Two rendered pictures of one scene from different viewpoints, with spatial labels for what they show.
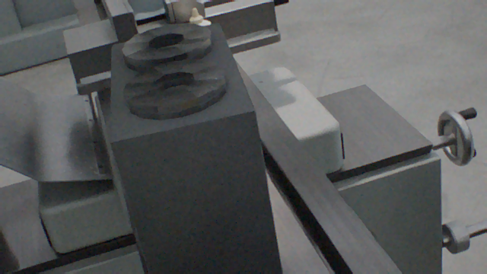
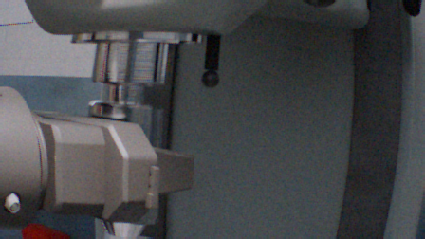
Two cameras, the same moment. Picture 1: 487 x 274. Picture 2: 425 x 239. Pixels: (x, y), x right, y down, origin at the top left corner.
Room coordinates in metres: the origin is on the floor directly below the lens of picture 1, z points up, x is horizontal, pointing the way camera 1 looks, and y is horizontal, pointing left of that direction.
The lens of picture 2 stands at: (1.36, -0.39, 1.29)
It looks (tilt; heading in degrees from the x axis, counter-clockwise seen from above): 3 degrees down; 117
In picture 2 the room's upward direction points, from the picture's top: 4 degrees clockwise
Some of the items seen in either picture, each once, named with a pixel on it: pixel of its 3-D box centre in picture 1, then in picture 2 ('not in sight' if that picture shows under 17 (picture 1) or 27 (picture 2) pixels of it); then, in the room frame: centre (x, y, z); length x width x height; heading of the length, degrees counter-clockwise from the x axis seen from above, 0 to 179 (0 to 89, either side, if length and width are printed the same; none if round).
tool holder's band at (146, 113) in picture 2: not in sight; (123, 111); (1.04, 0.11, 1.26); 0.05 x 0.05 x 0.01
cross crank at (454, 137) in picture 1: (439, 142); not in sight; (1.14, -0.38, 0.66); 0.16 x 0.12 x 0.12; 102
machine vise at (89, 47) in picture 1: (167, 23); not in sight; (1.11, 0.09, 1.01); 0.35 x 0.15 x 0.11; 102
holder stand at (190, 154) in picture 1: (191, 150); not in sight; (0.60, 0.06, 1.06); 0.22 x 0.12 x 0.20; 5
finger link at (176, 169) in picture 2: not in sight; (157, 173); (1.07, 0.10, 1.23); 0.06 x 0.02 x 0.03; 77
